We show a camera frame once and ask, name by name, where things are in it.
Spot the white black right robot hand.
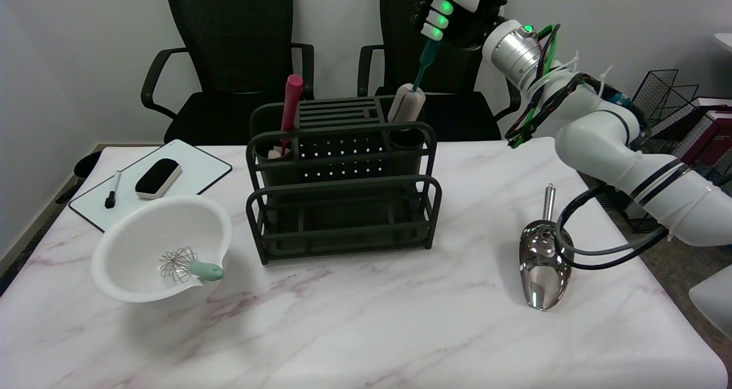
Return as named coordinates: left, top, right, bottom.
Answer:
left=412, top=0, right=507, bottom=50

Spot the blue sponge bottle brush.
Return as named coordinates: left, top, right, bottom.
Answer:
left=388, top=39, right=442, bottom=131

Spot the red sponge bottle brush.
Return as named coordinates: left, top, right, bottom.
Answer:
left=268, top=74, right=304, bottom=160

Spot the dark green kitchen storage rack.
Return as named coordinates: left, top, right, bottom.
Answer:
left=246, top=94, right=443, bottom=265

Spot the black mesh office chair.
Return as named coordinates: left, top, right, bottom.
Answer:
left=357, top=0, right=522, bottom=142
left=141, top=0, right=316, bottom=145

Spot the white book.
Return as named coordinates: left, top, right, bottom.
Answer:
left=652, top=97, right=732, bottom=141

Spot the shiny metal scoop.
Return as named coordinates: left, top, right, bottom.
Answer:
left=519, top=184, right=574, bottom=311

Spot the dark red book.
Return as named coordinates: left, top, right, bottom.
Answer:
left=681, top=114, right=732, bottom=169

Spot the small white whiteboard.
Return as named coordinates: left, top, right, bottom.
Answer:
left=69, top=139, right=233, bottom=233

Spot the black white whiteboard eraser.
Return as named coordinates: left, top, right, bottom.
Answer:
left=135, top=158, right=183, bottom=200

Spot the black whiteboard marker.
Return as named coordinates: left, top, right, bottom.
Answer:
left=105, top=170, right=122, bottom=209

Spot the white plastic mixing bowl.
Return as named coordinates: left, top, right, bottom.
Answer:
left=90, top=194, right=234, bottom=304

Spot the black round object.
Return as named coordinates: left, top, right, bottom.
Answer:
left=55, top=150, right=104, bottom=205

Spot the green robot cable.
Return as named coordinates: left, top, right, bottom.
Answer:
left=509, top=25, right=562, bottom=149

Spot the black wire book rack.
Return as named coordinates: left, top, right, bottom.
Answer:
left=615, top=69, right=732, bottom=233

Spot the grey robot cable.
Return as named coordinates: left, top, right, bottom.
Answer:
left=563, top=197, right=670, bottom=258

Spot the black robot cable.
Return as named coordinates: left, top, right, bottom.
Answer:
left=556, top=183, right=671, bottom=271

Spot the wire whisk mint handle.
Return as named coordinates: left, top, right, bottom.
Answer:
left=158, top=247, right=226, bottom=283

